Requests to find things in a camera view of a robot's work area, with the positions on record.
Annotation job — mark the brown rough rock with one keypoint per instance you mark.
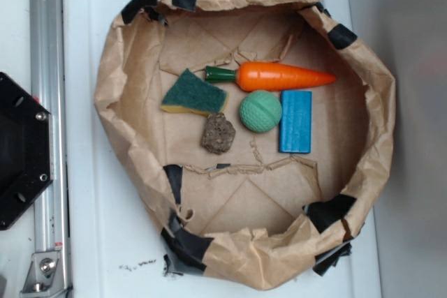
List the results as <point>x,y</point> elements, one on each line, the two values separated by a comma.
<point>218,134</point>

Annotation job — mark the green textured rubber ball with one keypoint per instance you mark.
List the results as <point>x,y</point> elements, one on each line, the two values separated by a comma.
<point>260,111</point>

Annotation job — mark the green and yellow sponge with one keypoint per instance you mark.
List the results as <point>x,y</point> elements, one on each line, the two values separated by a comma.
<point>191,94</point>

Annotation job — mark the orange plastic toy carrot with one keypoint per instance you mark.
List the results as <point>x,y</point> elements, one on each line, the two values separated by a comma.
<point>257,75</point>

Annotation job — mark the blue wooden block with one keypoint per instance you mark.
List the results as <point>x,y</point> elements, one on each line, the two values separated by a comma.
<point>295,131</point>

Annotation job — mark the brown paper bag tray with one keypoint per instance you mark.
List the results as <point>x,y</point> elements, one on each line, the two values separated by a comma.
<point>252,215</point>

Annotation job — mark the white plastic tray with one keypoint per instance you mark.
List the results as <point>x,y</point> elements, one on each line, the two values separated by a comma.
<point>116,251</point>

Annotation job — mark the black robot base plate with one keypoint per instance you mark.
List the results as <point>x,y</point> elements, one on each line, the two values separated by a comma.
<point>25,151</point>

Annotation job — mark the aluminium extrusion rail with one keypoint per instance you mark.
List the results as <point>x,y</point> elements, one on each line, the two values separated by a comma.
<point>51,218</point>

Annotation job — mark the metal corner bracket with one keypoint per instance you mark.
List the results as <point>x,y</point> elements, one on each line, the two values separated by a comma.
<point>45,276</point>

